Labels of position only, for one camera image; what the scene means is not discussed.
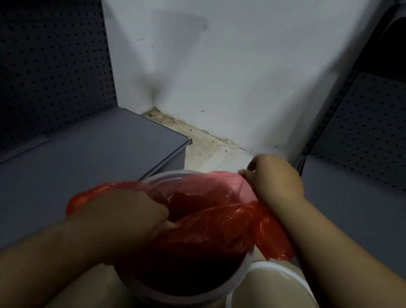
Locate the grey pegboard shelf unit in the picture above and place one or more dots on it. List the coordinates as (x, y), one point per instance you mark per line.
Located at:
(32, 154)
(380, 181)

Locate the person's right forearm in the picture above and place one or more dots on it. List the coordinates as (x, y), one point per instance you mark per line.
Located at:
(354, 290)

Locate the person's left fingers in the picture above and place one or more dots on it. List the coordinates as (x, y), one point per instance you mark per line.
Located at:
(164, 223)

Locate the person's right fingers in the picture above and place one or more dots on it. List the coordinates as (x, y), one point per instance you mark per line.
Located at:
(248, 173)

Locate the person's left hand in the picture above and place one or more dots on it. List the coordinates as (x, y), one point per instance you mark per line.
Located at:
(122, 220)

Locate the white plastic bucket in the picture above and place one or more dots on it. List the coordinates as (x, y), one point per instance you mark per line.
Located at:
(179, 295)

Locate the person's left forearm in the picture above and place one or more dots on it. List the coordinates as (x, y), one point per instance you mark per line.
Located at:
(14, 264)

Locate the person's right hand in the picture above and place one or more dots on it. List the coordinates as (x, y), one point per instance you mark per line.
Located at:
(274, 179)

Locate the red plastic bag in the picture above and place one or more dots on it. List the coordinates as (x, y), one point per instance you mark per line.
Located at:
(211, 219)

